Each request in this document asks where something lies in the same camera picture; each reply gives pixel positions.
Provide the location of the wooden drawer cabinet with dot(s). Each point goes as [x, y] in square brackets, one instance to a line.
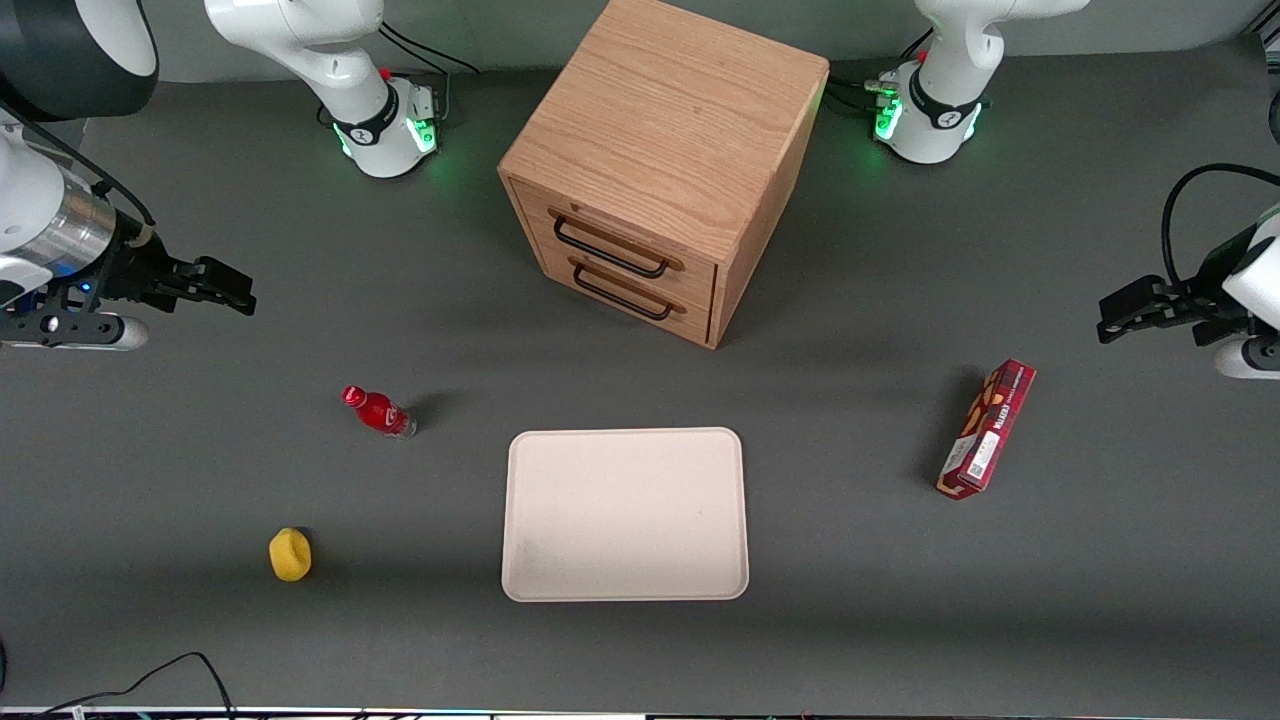
[670, 110]

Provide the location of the red plastic bottle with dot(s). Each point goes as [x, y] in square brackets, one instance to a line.
[380, 411]

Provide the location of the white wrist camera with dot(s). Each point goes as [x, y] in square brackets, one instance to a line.
[70, 330]
[1250, 358]

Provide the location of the beige rectangular tray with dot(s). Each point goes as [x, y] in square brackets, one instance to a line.
[625, 515]

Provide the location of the yellow lemon toy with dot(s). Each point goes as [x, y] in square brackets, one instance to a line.
[290, 556]

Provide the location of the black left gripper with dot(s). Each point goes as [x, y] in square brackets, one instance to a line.
[1196, 297]

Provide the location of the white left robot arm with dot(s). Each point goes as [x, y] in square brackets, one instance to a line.
[960, 60]

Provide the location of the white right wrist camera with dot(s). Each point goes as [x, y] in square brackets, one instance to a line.
[70, 330]

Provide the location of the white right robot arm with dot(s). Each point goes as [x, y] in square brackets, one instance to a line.
[330, 60]

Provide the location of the red snack box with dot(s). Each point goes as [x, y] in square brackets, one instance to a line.
[985, 430]

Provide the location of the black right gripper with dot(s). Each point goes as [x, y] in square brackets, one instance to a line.
[137, 271]

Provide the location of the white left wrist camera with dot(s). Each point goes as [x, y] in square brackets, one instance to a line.
[1250, 358]

